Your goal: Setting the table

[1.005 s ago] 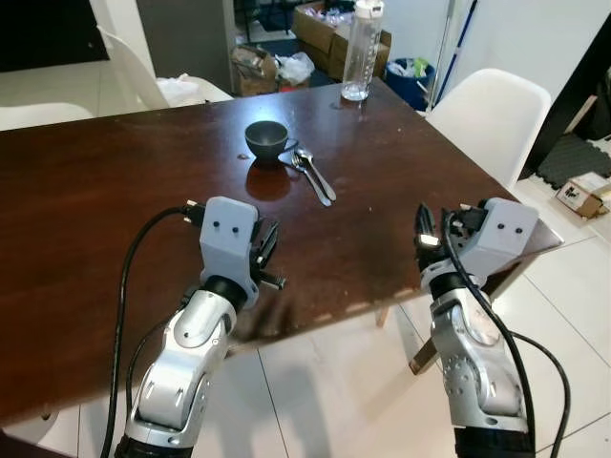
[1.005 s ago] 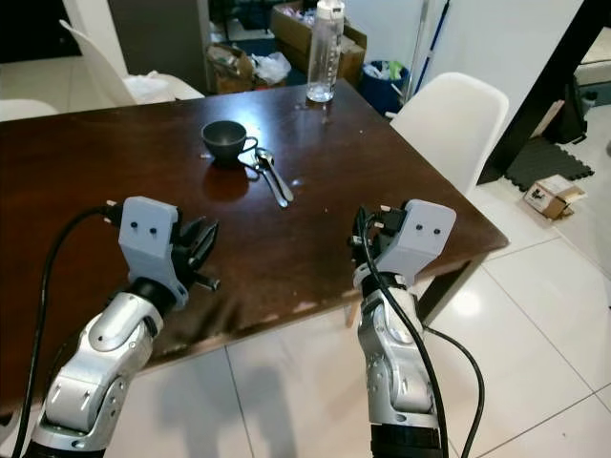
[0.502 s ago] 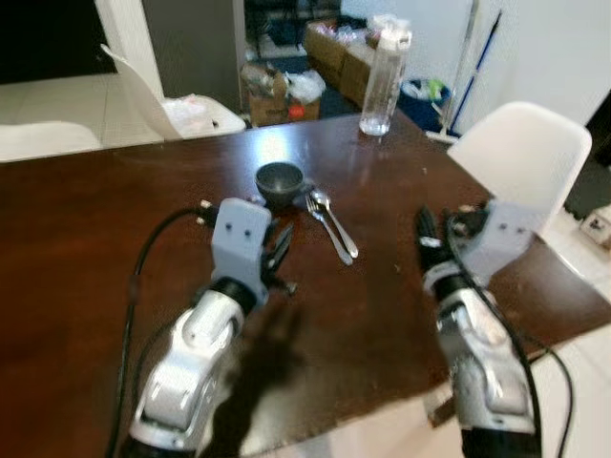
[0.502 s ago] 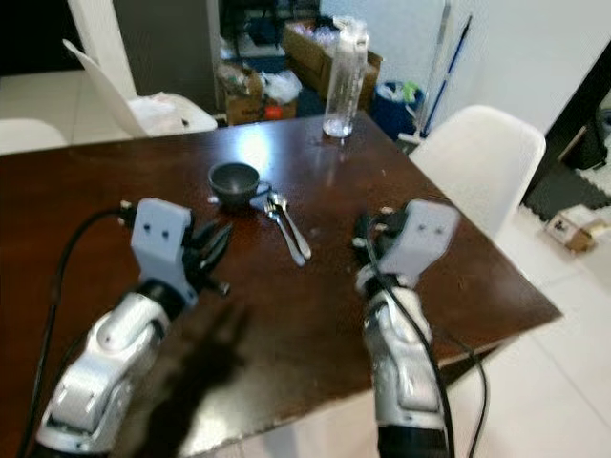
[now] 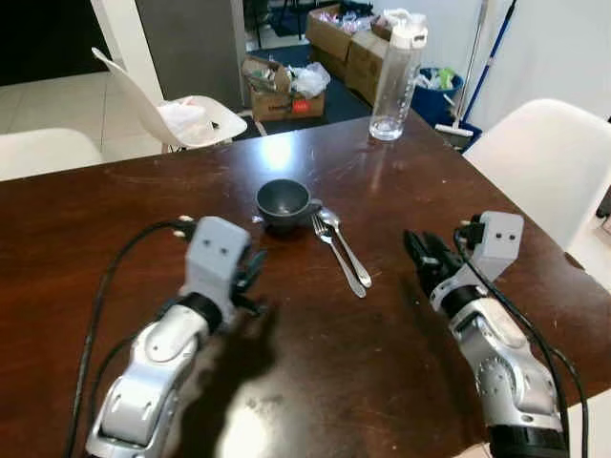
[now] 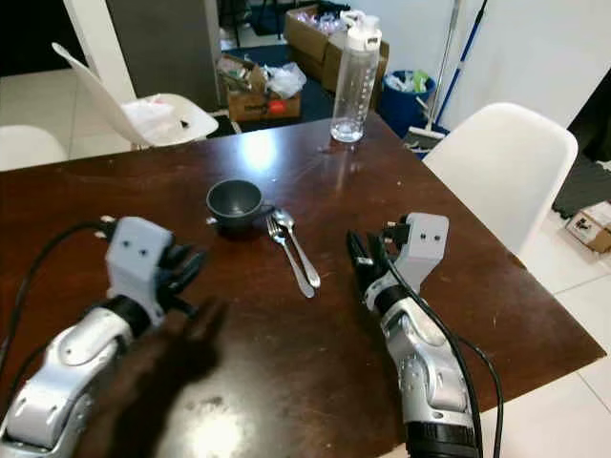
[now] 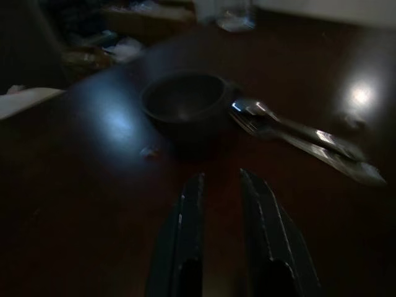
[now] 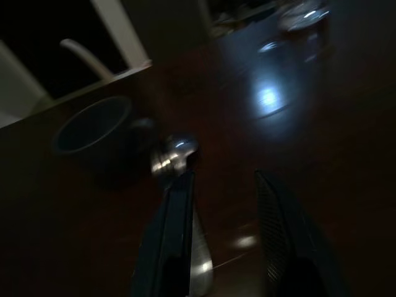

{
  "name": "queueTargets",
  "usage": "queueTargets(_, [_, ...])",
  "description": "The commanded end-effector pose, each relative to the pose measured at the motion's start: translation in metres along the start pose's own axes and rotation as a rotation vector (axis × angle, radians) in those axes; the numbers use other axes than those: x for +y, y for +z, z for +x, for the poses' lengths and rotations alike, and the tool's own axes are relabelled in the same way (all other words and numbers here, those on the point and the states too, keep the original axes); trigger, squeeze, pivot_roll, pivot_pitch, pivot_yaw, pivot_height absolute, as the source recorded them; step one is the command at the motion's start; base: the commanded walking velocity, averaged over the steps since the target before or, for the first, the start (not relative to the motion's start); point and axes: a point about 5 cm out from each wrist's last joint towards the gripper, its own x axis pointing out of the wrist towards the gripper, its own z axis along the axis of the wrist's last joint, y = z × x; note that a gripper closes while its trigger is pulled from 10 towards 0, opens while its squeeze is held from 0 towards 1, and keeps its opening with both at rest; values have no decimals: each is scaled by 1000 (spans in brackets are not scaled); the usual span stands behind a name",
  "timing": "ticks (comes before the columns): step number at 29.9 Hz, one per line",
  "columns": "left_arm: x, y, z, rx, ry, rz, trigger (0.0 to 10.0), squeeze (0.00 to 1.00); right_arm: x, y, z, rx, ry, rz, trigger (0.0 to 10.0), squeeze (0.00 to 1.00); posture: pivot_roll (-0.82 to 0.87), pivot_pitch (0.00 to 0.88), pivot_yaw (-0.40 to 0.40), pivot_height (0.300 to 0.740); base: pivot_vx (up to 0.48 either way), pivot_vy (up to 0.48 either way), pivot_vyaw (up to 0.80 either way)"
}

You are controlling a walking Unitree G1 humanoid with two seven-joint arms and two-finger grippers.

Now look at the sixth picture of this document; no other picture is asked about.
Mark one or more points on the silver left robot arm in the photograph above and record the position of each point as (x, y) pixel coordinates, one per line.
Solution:
(62, 382)

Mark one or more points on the small printed cardboard box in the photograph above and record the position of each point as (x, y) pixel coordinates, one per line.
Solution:
(592, 227)

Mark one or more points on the dark floor mat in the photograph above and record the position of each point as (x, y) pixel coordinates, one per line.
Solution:
(587, 181)

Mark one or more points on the silver metal fork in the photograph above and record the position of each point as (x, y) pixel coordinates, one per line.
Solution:
(293, 260)

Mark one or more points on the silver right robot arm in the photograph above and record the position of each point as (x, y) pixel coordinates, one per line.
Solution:
(425, 372)

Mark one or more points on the clear plastic water bottle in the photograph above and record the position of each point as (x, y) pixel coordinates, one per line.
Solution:
(355, 86)

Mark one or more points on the blue plastic bucket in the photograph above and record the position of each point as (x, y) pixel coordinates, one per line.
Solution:
(403, 105)

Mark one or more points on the cardboard box with red label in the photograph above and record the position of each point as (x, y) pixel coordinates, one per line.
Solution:
(258, 103)

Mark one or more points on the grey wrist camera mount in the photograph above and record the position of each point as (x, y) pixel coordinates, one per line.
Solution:
(138, 253)
(426, 240)

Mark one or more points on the brown cardboard box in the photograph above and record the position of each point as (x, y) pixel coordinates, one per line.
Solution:
(329, 67)
(305, 36)

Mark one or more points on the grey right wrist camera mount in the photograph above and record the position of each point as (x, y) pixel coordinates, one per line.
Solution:
(426, 240)

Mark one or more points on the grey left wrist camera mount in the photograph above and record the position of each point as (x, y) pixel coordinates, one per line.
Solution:
(138, 253)

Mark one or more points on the dark grey cup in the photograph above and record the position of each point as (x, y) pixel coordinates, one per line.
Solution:
(234, 202)

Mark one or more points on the white plastic bag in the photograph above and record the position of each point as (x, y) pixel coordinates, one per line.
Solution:
(286, 80)

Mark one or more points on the clear crumpled plastic bag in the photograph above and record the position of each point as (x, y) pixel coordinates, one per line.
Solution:
(150, 116)

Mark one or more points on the silver metal spoon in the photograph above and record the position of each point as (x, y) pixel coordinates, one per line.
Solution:
(299, 250)

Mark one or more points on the white plastic chair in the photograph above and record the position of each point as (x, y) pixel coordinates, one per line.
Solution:
(501, 172)
(105, 100)
(24, 148)

